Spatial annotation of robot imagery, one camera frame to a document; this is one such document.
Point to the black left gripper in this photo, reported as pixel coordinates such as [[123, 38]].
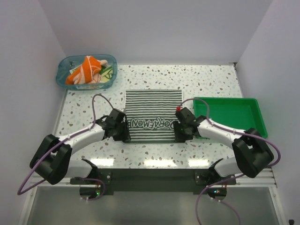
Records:
[[125, 135]]

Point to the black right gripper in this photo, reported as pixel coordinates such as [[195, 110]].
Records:
[[176, 125]]

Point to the green white striped towel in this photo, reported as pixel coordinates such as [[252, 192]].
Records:
[[150, 114]]

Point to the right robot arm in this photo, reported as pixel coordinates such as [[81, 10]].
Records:
[[251, 152]]

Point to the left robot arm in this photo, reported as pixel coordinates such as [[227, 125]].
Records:
[[52, 159]]

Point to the cream white towel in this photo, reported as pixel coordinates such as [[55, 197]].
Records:
[[103, 72]]

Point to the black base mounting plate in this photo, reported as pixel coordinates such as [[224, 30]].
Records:
[[109, 181]]

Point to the orange white towel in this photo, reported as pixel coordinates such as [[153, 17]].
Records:
[[83, 74]]

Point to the green plastic tray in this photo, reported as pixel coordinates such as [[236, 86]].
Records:
[[240, 113]]

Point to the teal plastic laundry basket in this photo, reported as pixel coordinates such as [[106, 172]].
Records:
[[68, 65]]

